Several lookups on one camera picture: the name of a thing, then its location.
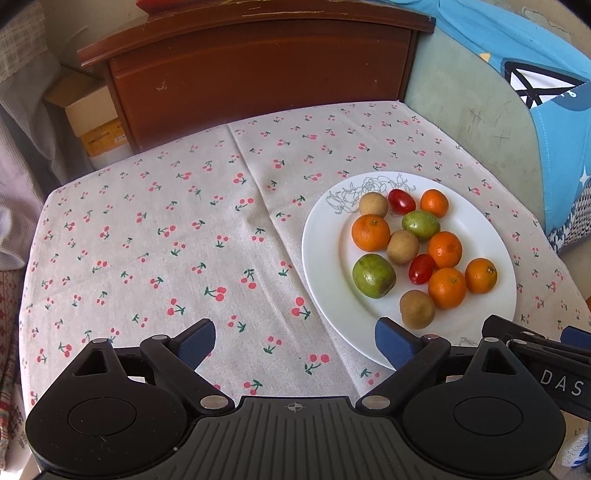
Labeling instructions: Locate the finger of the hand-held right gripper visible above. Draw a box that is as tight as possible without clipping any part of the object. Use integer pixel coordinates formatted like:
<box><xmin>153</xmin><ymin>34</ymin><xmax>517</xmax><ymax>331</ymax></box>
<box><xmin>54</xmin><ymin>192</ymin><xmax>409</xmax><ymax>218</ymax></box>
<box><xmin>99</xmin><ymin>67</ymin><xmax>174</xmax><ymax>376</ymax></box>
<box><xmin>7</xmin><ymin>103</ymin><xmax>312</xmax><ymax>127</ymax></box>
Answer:
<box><xmin>481</xmin><ymin>315</ymin><xmax>565</xmax><ymax>348</ymax></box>
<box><xmin>560</xmin><ymin>325</ymin><xmax>591</xmax><ymax>349</ymax></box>

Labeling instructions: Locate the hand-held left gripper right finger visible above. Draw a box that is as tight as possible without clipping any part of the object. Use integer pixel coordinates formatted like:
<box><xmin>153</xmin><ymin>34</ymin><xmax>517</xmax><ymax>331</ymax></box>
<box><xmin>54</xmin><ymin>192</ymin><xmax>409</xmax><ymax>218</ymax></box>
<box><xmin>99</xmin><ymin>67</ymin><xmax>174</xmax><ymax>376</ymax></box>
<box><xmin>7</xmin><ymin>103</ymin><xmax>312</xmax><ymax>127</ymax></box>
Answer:
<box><xmin>355</xmin><ymin>316</ymin><xmax>533</xmax><ymax>413</ymax></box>

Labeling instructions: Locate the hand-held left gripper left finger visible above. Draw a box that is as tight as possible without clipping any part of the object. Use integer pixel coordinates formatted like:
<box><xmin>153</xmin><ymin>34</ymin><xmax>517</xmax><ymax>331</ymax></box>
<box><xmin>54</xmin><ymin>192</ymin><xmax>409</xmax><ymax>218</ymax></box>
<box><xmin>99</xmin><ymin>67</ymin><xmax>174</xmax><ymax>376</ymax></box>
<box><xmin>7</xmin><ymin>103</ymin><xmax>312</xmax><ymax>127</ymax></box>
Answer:
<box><xmin>64</xmin><ymin>318</ymin><xmax>235</xmax><ymax>414</ymax></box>

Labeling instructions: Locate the brown kiwi fruit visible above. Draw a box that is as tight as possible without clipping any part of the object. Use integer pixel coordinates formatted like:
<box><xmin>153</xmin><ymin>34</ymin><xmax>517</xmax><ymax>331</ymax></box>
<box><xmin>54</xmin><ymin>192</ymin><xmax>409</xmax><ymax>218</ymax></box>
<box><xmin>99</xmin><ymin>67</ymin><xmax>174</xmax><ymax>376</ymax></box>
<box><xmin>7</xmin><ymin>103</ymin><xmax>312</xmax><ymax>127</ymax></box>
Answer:
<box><xmin>387</xmin><ymin>230</ymin><xmax>420</xmax><ymax>266</ymax></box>
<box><xmin>399</xmin><ymin>290</ymin><xmax>436</xmax><ymax>330</ymax></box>
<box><xmin>359</xmin><ymin>192</ymin><xmax>389</xmax><ymax>219</ymax></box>

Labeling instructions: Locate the orange mandarin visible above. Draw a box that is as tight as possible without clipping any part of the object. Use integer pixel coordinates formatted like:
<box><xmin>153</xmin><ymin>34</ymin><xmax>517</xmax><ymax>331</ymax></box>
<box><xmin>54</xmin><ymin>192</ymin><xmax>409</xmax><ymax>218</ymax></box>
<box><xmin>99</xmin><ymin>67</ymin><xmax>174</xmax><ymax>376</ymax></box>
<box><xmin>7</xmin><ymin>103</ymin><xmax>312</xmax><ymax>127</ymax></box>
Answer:
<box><xmin>464</xmin><ymin>258</ymin><xmax>498</xmax><ymax>295</ymax></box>
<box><xmin>427</xmin><ymin>231</ymin><xmax>463</xmax><ymax>269</ymax></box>
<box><xmin>351</xmin><ymin>214</ymin><xmax>392</xmax><ymax>252</ymax></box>
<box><xmin>420</xmin><ymin>189</ymin><xmax>450</xmax><ymax>219</ymax></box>
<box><xmin>428</xmin><ymin>267</ymin><xmax>468</xmax><ymax>310</ymax></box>

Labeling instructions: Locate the red cherry tomato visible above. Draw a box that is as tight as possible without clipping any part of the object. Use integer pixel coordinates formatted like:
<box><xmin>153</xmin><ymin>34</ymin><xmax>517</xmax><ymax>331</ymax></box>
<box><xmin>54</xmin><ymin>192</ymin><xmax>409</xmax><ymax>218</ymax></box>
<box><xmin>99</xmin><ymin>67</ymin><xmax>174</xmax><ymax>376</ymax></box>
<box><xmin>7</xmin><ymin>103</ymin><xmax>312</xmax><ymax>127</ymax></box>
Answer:
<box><xmin>408</xmin><ymin>254</ymin><xmax>435</xmax><ymax>285</ymax></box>
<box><xmin>387</xmin><ymin>188</ymin><xmax>417</xmax><ymax>214</ymax></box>

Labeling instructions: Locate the white flower-print plate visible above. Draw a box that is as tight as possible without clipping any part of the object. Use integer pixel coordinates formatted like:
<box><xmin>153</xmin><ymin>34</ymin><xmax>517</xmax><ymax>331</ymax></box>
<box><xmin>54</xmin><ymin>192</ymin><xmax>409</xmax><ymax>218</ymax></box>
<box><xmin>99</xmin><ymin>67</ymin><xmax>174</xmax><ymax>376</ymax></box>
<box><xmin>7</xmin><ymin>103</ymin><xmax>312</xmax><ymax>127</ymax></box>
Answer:
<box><xmin>302</xmin><ymin>172</ymin><xmax>517</xmax><ymax>371</ymax></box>

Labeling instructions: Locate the green jujube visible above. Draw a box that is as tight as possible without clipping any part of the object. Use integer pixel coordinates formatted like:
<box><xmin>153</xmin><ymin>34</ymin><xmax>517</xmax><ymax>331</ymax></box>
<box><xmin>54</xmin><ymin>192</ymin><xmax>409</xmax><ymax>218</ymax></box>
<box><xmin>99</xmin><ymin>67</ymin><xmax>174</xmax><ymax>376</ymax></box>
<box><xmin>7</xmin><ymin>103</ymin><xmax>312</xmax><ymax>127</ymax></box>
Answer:
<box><xmin>402</xmin><ymin>210</ymin><xmax>441</xmax><ymax>242</ymax></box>
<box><xmin>353</xmin><ymin>253</ymin><xmax>397</xmax><ymax>299</ymax></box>

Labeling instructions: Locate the houndstooth blanket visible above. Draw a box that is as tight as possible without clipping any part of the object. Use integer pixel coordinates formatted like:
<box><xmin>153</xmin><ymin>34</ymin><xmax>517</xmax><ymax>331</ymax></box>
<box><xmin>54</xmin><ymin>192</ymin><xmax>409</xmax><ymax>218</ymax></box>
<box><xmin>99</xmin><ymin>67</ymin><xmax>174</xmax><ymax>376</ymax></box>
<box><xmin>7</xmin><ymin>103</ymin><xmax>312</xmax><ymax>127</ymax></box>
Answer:
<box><xmin>547</xmin><ymin>185</ymin><xmax>591</xmax><ymax>253</ymax></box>

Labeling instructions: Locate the cherry-print tablecloth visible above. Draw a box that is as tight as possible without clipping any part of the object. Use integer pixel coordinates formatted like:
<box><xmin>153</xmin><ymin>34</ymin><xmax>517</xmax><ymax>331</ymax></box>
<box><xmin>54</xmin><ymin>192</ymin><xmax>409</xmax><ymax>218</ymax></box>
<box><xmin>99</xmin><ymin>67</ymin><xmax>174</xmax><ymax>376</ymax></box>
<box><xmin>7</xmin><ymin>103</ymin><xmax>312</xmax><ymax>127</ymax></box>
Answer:
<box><xmin>18</xmin><ymin>100</ymin><xmax>591</xmax><ymax>462</ymax></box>

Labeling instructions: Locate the grey-green sofa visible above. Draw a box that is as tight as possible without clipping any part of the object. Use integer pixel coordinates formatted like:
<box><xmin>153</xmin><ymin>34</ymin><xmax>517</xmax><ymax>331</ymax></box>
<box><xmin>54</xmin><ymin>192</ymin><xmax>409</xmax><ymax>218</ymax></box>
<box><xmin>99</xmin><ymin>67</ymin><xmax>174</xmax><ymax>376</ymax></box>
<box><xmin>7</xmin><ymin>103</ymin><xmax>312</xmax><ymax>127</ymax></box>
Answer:
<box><xmin>404</xmin><ymin>18</ymin><xmax>550</xmax><ymax>232</ymax></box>

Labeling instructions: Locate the cardboard box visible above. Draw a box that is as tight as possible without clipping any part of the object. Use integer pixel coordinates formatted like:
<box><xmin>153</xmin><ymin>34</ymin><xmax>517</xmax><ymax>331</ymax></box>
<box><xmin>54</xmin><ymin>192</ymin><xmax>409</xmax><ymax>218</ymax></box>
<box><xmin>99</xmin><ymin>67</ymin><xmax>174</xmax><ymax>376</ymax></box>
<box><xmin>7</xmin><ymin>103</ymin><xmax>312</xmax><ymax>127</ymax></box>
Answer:
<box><xmin>43</xmin><ymin>75</ymin><xmax>133</xmax><ymax>172</ymax></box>

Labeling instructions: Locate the grey checked curtain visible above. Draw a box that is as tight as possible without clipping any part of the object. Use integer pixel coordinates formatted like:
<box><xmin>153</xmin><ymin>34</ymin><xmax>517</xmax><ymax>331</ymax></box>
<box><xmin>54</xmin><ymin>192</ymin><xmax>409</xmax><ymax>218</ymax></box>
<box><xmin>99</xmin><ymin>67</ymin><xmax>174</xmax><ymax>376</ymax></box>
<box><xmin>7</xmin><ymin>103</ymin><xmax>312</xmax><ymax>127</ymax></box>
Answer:
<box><xmin>0</xmin><ymin>0</ymin><xmax>93</xmax><ymax>271</ymax></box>

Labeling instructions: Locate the brown wooden headboard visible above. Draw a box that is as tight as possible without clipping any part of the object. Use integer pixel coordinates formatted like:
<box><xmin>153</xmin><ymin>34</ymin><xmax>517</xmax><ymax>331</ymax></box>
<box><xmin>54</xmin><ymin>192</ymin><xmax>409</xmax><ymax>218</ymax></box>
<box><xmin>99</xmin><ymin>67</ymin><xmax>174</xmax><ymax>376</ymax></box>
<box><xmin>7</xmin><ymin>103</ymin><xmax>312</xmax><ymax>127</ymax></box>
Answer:
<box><xmin>77</xmin><ymin>0</ymin><xmax>437</xmax><ymax>155</ymax></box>

